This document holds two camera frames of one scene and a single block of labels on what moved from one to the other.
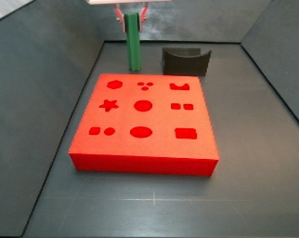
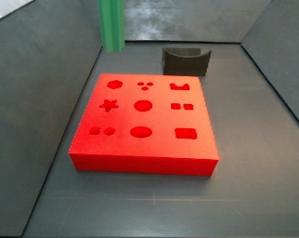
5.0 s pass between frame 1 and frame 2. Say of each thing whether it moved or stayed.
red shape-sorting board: stayed
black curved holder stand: stayed
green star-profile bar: moved
